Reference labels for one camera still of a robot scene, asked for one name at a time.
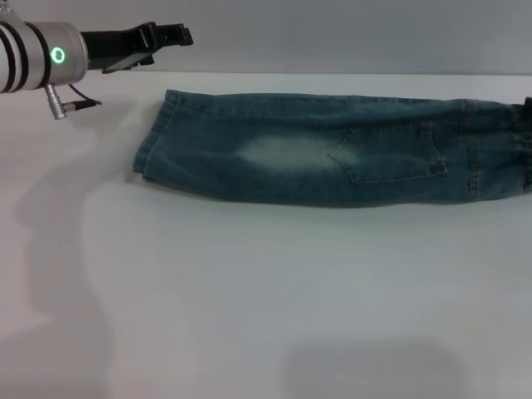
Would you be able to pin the blue denim shorts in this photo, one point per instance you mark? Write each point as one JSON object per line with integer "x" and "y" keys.
{"x": 316, "y": 158}

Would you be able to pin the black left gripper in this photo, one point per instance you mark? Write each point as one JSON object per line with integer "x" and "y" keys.
{"x": 116, "y": 41}

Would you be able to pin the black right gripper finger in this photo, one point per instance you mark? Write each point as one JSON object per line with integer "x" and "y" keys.
{"x": 528, "y": 102}

